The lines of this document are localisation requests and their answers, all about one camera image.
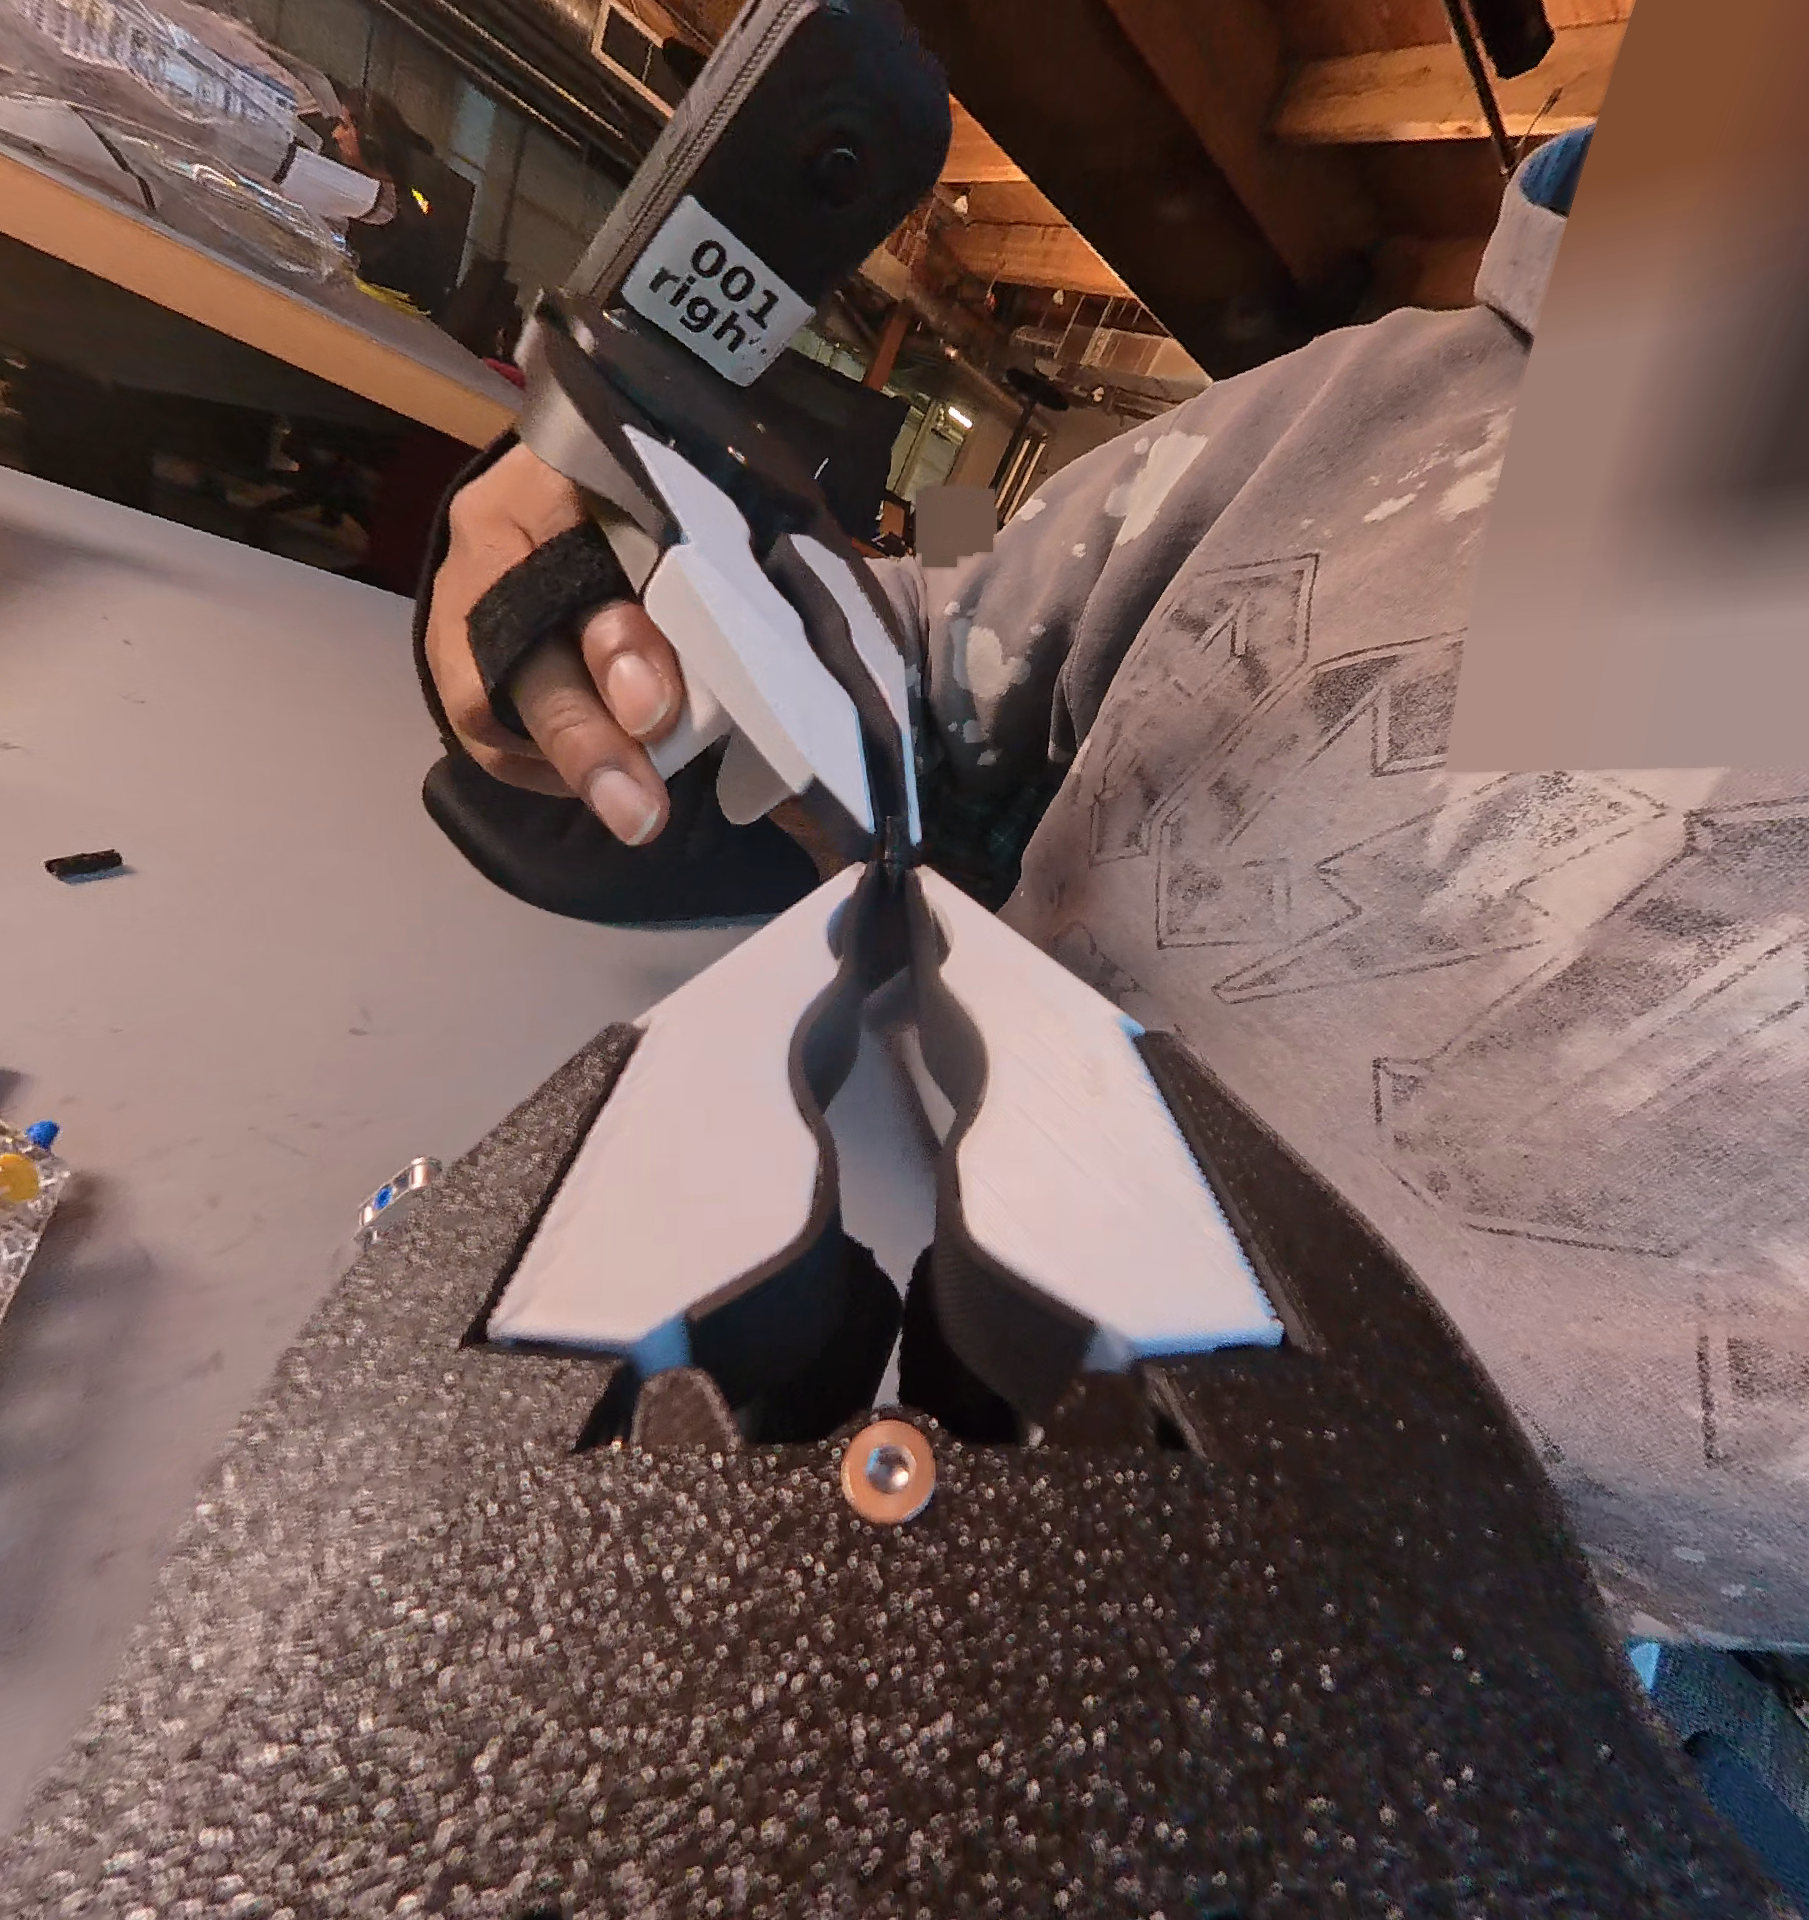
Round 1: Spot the person's right hand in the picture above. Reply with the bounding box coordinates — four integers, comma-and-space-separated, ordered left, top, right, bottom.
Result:
444, 439, 688, 849

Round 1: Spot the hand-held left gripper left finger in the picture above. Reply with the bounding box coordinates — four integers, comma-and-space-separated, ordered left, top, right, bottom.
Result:
483, 867, 907, 1373

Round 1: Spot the person's torso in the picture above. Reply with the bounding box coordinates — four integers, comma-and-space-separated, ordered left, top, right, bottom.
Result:
905, 126, 1809, 1651

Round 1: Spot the wooden workbench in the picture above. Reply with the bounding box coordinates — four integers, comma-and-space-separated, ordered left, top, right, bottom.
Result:
0, 60, 539, 453

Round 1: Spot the light grey toy beam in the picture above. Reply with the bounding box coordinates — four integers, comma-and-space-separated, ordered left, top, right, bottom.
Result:
353, 1155, 442, 1247

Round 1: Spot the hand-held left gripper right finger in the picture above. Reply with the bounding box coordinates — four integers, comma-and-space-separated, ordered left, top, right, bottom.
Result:
898, 867, 1284, 1376

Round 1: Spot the heap of clear plastic bags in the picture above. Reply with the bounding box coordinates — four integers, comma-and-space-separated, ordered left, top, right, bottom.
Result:
0, 0, 396, 287

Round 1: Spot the person's right forearm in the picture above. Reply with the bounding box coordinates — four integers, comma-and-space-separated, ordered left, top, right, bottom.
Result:
417, 418, 1146, 924

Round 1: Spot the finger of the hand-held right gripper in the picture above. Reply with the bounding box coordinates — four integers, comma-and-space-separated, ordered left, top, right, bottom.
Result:
621, 422, 885, 841
783, 527, 934, 868

